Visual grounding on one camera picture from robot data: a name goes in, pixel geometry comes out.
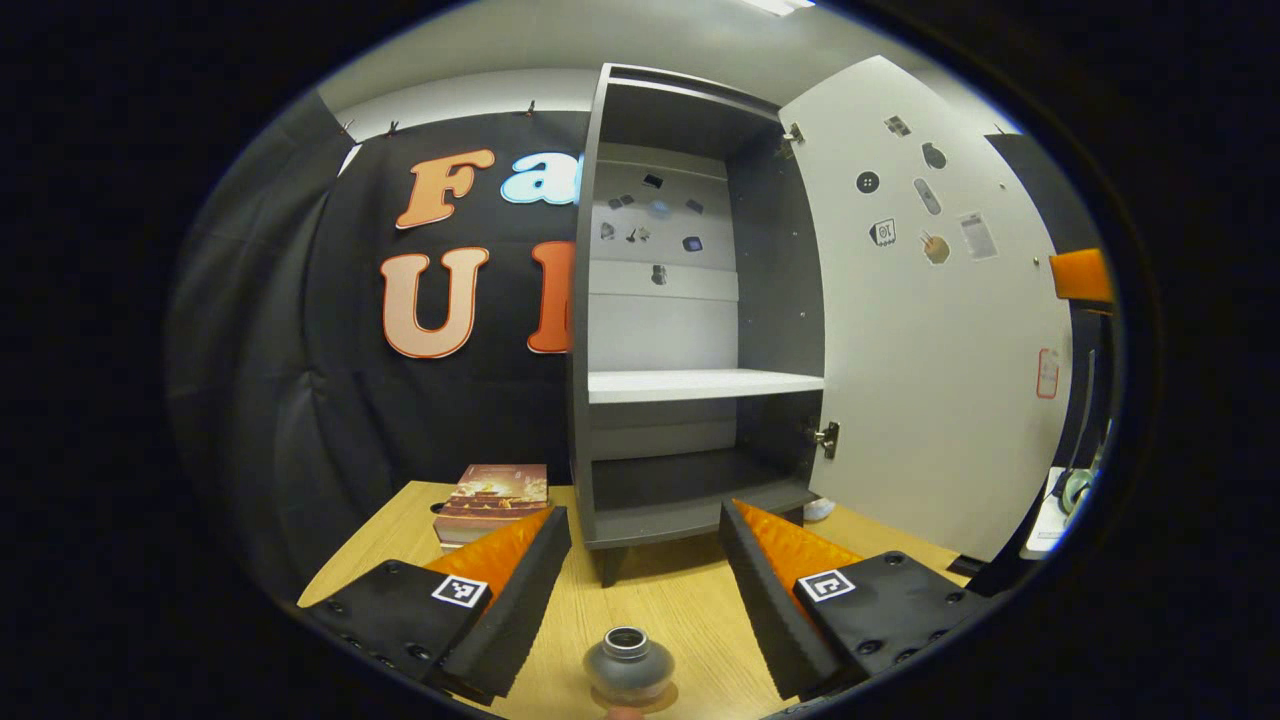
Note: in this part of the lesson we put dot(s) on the wide ceiling light panel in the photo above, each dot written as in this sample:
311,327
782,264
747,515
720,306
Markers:
778,6

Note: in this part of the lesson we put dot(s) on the stack of books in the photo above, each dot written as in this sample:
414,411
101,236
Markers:
495,495

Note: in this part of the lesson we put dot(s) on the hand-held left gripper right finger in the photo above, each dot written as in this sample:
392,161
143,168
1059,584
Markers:
765,600

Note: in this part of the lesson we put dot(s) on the silver bottle with pink label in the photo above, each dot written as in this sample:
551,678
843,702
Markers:
628,660

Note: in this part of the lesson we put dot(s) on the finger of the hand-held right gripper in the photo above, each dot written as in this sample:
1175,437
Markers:
1082,276

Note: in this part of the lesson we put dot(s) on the small white object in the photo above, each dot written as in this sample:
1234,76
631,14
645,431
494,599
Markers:
820,510

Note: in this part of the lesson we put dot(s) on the grey cabinet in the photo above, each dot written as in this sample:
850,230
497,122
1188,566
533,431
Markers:
780,300

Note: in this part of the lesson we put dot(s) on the metal door hinge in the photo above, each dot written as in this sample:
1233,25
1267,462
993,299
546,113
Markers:
827,438
794,133

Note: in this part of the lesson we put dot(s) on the white cabinet door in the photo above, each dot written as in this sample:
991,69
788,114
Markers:
930,400

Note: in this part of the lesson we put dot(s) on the white cabinet shelf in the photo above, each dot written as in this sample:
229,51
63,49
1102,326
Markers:
700,385

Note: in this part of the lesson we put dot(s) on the black backdrop cloth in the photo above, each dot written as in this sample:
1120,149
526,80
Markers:
300,400

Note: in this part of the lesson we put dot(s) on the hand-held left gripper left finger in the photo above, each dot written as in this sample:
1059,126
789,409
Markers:
525,600

